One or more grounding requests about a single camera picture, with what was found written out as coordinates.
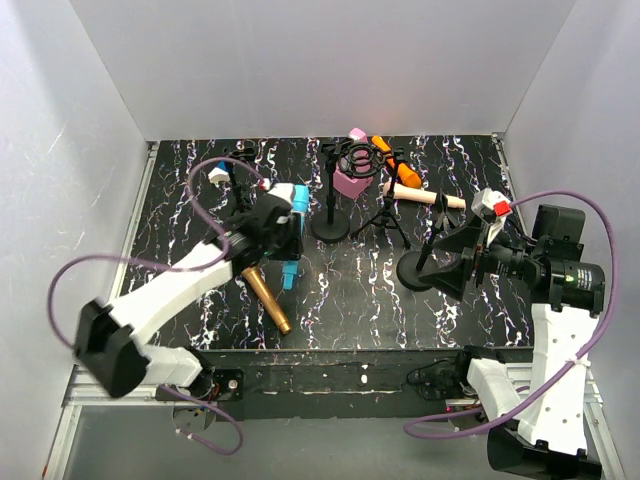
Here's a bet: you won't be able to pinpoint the black tripod stand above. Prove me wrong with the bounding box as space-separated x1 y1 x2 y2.
349 148 411 249
222 147 257 216

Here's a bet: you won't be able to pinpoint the gold microphone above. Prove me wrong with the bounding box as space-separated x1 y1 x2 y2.
241 266 292 335

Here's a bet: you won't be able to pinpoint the purple cable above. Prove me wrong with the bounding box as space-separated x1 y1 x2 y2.
48 156 274 456
402 189 621 441

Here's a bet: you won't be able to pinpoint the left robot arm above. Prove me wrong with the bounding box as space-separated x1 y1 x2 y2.
73 196 305 399

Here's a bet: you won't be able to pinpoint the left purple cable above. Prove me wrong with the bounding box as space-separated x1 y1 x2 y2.
48 156 274 456

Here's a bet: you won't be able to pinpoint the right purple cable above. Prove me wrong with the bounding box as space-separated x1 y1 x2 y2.
402 189 621 441

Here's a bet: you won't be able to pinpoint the white blue small microphone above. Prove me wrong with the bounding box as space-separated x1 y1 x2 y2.
208 164 231 185

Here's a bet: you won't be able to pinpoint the pink microphone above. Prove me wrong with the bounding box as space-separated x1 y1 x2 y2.
333 127 375 200

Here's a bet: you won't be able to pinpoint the beige microphone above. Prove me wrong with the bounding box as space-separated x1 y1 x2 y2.
392 183 466 209

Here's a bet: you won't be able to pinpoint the right round base stand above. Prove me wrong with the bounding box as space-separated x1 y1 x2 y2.
396 191 459 292

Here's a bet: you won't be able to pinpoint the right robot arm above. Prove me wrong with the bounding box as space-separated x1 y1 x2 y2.
420 197 605 479

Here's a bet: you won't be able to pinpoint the orange microphone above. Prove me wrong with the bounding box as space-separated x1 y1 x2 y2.
372 135 422 189

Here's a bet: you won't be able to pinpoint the round base shock-mount stand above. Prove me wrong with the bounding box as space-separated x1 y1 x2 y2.
311 137 385 244

